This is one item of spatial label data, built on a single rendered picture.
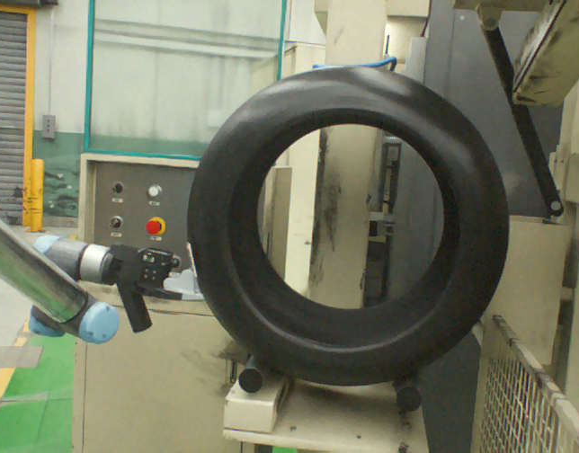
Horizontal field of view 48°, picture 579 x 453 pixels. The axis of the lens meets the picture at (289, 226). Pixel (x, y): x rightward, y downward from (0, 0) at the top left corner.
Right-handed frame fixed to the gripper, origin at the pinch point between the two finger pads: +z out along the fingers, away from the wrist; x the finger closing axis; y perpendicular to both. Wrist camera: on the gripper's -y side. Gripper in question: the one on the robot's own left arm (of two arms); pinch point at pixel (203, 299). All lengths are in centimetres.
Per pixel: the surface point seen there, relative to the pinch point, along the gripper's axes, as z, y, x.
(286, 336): 18.4, 0.1, -12.2
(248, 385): 13.4, -10.4, -11.3
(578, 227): 72, 27, 24
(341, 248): 23.4, 11.8, 25.8
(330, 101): 17.9, 41.1, -11.9
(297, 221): -20, -19, 329
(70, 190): -407, -96, 783
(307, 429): 25.2, -17.9, -6.4
